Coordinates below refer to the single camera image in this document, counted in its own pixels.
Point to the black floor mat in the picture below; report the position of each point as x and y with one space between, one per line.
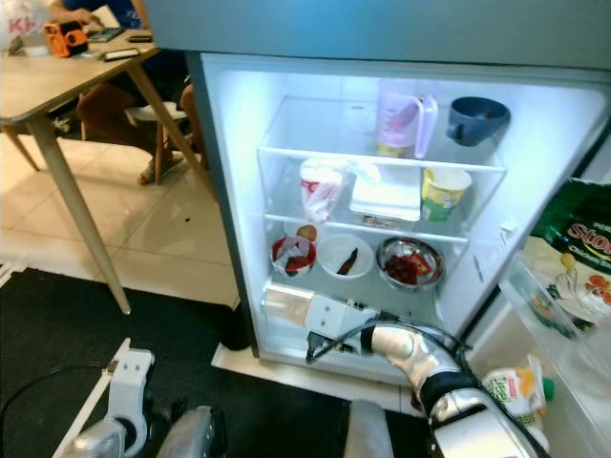
248 410

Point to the clear plastic food container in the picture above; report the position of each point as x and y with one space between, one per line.
272 296

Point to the steel bowl of red food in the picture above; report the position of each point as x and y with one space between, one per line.
409 264

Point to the white lidded food box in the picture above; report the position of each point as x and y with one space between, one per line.
387 196

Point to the dark grey fridge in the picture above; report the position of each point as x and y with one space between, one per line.
344 24

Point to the red yellow food packet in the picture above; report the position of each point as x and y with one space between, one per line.
296 310

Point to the seated person in blue shirt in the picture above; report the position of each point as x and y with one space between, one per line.
105 110

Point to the black phone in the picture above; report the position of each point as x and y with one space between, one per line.
139 38

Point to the red white bucket in bag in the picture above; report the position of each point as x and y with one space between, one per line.
323 191

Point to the pale grey right wrist camera mount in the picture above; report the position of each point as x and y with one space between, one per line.
344 315

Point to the white floor tape strip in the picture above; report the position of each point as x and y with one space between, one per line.
11 275
86 399

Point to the white green printed food pouch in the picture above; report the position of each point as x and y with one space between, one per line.
516 391

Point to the lilac plastic pitcher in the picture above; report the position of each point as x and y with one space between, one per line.
401 119

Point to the bowl of red bagged food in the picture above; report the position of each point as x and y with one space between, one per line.
292 253

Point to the light wooden table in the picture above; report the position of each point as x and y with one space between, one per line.
38 91

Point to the green yellow paper cup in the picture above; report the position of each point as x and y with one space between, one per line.
446 196

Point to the white shell chair wooden legs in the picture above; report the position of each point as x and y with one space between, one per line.
153 113

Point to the dark phone with lit screen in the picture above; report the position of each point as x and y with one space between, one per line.
107 34

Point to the white bowl with dark piece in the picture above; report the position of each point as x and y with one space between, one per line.
344 258

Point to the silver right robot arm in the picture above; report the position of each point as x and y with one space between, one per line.
410 343

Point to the silver left robot leg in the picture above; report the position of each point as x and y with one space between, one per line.
191 434

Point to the glass fridge shelf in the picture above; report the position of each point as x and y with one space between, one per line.
344 157
363 229

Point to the white slim phone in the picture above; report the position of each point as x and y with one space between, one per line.
121 54

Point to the white plastic bag red print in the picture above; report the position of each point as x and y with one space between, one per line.
29 19

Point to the orange black device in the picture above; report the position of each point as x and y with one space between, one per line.
65 40

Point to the dark green snack bag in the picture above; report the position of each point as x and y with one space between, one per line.
578 239

